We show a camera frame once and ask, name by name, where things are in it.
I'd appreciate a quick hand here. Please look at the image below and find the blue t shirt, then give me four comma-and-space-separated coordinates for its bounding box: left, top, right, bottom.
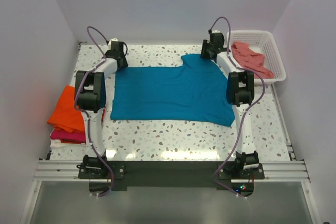
110, 54, 235, 127

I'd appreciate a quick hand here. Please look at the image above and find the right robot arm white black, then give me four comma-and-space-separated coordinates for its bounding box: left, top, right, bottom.
201, 29, 259, 178

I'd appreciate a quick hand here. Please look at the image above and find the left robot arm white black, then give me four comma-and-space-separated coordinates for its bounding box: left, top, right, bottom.
74, 39, 128, 182

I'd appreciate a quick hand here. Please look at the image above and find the salmon pink t shirt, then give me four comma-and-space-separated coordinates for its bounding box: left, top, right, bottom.
232, 41, 274, 79

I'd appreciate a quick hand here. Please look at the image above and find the white plastic basket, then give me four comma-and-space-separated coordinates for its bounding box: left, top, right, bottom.
226, 30, 286, 85

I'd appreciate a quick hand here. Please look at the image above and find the orange folded t shirt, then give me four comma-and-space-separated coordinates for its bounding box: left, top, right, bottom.
47, 86, 85, 133

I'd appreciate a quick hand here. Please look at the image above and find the magenta folded t shirt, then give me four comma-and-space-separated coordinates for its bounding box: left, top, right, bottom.
50, 129, 86, 143

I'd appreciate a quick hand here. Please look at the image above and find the white folded t shirt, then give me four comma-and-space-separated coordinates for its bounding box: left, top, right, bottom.
50, 140, 86, 148

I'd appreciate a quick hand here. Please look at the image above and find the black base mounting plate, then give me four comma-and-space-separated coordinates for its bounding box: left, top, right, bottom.
77, 158, 265, 196

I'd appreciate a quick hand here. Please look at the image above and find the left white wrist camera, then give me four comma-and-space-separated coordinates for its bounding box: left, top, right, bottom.
108, 38, 118, 48

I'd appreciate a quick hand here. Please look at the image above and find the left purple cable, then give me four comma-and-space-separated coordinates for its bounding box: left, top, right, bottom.
73, 26, 116, 197

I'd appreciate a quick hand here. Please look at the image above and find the aluminium rail frame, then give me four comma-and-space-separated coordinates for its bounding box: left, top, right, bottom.
19, 142, 312, 183

